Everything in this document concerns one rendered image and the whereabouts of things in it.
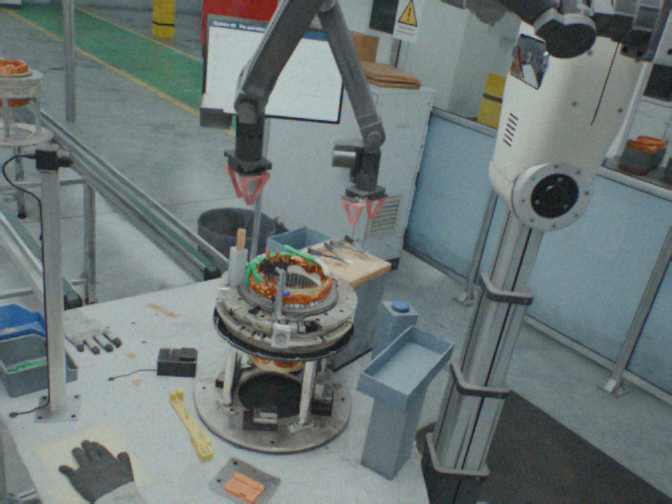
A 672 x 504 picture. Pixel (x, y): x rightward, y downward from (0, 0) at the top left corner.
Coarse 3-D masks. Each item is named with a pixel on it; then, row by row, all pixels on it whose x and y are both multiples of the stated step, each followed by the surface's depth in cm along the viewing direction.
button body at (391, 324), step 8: (384, 304) 159; (408, 304) 161; (384, 312) 159; (392, 312) 156; (408, 312) 157; (416, 312) 158; (384, 320) 159; (392, 320) 155; (400, 320) 156; (408, 320) 157; (416, 320) 158; (384, 328) 159; (392, 328) 156; (400, 328) 157; (376, 336) 164; (384, 336) 159; (392, 336) 157; (376, 344) 164; (384, 344) 159; (376, 352) 164
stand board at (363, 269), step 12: (336, 240) 183; (324, 252) 174; (348, 252) 177; (348, 264) 170; (360, 264) 171; (372, 264) 172; (384, 264) 173; (348, 276) 163; (360, 276) 164; (372, 276) 168
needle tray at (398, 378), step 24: (408, 336) 145; (432, 336) 143; (384, 360) 136; (408, 360) 139; (432, 360) 140; (360, 384) 126; (384, 384) 123; (408, 384) 131; (384, 408) 134; (408, 408) 131; (384, 432) 136; (408, 432) 138; (384, 456) 138; (408, 456) 146
